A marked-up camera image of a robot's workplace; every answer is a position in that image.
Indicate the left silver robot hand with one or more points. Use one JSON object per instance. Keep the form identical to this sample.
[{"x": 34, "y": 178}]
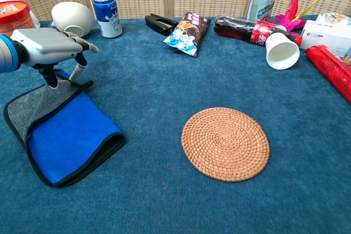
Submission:
[{"x": 46, "y": 45}]

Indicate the grey blue cleaning cloth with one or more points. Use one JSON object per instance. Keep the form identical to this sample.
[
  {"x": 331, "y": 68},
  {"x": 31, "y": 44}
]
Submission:
[{"x": 71, "y": 135}]

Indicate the white ceramic bowl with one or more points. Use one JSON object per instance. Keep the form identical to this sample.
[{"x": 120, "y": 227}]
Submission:
[{"x": 72, "y": 16}]

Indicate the orange instant noodle tub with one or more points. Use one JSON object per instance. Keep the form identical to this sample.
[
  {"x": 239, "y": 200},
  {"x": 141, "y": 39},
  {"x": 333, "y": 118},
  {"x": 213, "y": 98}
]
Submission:
[{"x": 13, "y": 14}]

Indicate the blue and white drink can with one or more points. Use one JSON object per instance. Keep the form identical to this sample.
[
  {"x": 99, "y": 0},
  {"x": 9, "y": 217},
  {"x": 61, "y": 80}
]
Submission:
[{"x": 108, "y": 17}]

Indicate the black stapler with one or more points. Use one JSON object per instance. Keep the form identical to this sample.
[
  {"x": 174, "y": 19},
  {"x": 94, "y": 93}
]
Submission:
[{"x": 157, "y": 24}]

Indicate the dark chocolate snack bag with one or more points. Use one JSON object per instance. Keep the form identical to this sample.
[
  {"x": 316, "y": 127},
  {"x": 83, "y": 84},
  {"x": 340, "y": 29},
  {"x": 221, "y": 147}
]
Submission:
[{"x": 186, "y": 35}]

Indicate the cola bottle with red label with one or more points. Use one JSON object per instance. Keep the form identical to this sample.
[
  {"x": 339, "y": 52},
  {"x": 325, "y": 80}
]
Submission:
[{"x": 233, "y": 27}]

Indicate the blue table cloth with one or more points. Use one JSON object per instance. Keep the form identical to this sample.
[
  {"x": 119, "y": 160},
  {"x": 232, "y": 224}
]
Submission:
[{"x": 164, "y": 206}]

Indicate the round woven rattan coaster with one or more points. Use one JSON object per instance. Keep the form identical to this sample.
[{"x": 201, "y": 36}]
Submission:
[{"x": 225, "y": 145}]

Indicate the green and white lidded cup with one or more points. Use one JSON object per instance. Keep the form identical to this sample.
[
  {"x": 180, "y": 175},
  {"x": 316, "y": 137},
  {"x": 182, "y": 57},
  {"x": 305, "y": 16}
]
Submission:
[{"x": 261, "y": 4}]

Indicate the white paper cup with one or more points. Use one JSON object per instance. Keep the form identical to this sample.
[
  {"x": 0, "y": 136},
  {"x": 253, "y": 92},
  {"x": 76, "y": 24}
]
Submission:
[{"x": 282, "y": 51}]

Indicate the pink red feather shuttlecock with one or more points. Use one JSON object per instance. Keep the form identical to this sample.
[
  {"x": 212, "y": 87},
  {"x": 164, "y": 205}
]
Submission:
[{"x": 286, "y": 20}]

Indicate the white carton box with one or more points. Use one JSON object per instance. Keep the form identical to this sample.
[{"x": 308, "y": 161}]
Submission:
[{"x": 326, "y": 36}]

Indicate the red biscuit packet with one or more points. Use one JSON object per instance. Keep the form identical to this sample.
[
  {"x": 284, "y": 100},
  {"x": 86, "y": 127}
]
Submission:
[{"x": 331, "y": 67}]

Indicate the white snack packet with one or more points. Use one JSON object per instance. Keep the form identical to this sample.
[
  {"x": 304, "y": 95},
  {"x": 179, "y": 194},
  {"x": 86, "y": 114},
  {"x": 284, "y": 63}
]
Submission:
[{"x": 336, "y": 18}]

